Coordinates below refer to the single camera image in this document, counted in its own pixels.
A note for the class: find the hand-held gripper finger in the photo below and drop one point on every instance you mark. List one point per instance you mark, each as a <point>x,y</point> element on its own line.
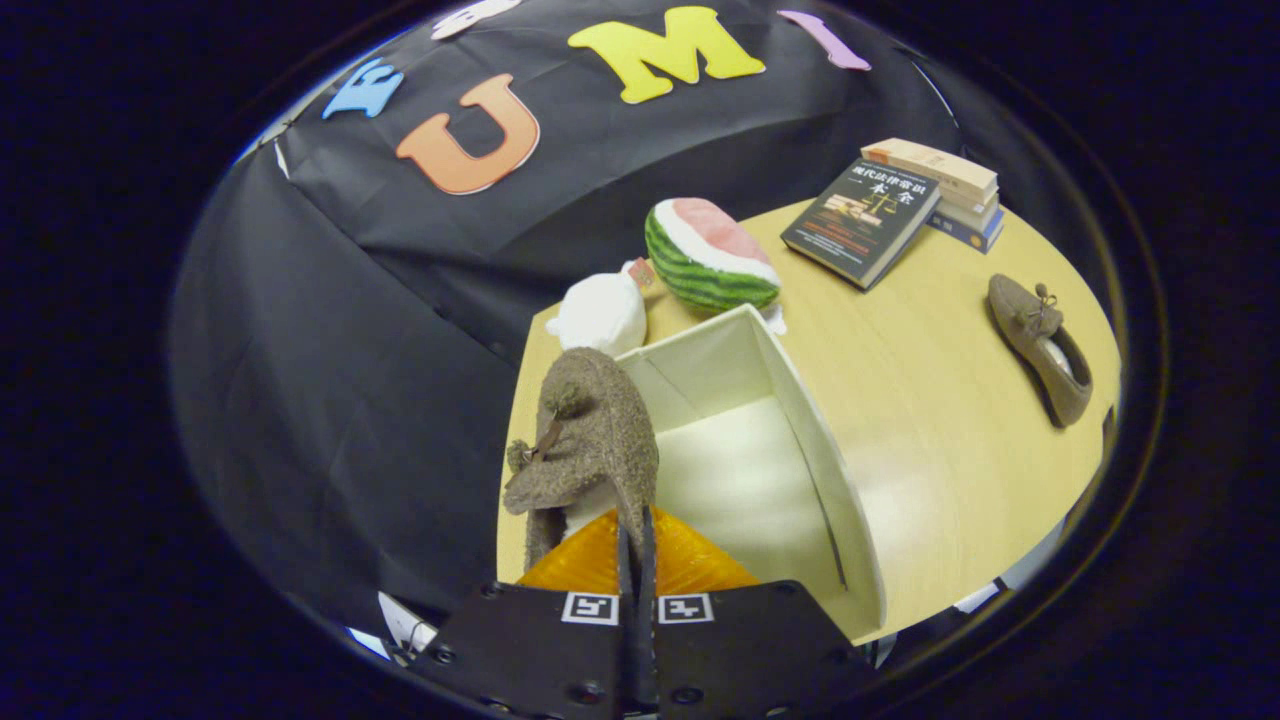
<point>650,650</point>
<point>629,650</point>

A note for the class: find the white fabric storage box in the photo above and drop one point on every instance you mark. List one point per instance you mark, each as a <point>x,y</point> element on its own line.
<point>740,480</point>

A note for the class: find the brown fuzzy shoe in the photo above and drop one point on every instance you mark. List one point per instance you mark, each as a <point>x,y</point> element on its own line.
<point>1020,315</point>
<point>600,430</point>

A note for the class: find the white paper sheet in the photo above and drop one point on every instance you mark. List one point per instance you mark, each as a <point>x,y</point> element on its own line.
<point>405,625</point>

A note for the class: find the white plush toy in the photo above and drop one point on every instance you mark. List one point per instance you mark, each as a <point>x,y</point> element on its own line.
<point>600,315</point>

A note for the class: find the watermelon slice plush toy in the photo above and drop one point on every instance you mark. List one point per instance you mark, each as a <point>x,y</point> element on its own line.
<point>700,270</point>

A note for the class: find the black hardcover book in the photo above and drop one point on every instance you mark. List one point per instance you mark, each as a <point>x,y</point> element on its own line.
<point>860,220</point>

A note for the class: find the blue book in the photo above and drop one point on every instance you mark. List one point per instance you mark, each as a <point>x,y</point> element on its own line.
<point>975,232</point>

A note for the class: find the white book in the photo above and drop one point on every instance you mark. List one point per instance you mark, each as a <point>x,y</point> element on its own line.
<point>970,208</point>

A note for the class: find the beige book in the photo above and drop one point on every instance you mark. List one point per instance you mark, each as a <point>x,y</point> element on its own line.
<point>930,162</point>

